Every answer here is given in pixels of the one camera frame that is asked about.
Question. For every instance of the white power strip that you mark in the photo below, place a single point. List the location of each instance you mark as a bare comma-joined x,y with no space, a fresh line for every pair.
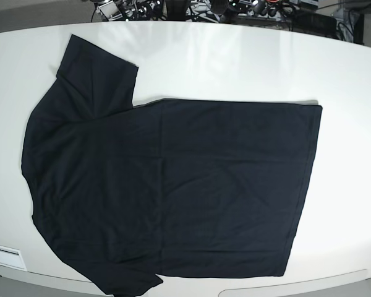
233,12

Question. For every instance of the black equipment box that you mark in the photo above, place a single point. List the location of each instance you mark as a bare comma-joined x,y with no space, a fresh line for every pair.
315,24

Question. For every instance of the white label plate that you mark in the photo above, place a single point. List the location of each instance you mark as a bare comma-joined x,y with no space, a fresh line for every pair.
12,258

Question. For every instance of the black T-shirt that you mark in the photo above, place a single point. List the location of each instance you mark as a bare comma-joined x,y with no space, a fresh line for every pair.
127,195

